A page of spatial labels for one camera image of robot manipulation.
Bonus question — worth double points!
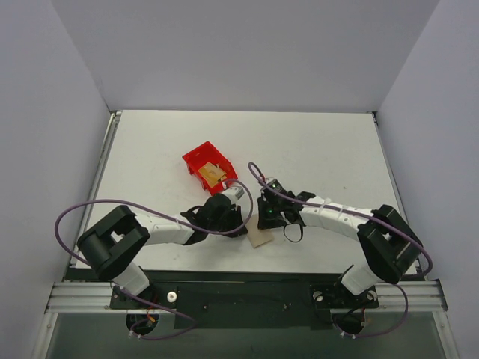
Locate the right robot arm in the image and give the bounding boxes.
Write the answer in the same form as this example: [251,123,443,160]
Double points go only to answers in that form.
[257,179,423,306]

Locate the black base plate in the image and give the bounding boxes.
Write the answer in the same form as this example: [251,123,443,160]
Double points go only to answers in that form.
[108,267,379,332]

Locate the aluminium frame rail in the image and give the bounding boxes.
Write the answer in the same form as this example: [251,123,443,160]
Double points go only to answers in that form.
[45,282,112,313]

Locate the red plastic bin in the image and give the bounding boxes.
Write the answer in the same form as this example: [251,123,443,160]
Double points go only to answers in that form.
[182,141,238,195]

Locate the purple cable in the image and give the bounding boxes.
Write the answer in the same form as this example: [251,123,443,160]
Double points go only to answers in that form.
[54,179,254,340]
[248,161,434,340]

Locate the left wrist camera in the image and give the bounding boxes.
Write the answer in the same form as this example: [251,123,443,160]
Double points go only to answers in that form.
[222,185,245,205]

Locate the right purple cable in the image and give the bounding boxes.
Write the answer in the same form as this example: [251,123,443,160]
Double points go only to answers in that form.
[248,161,434,340]

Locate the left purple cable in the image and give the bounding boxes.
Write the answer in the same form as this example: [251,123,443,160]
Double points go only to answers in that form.
[54,179,254,340]

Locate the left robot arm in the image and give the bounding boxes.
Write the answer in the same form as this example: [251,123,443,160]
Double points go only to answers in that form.
[77,194,248,308]

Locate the beige leather card holder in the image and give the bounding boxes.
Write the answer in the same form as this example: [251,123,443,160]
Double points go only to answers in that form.
[246,214,274,248]

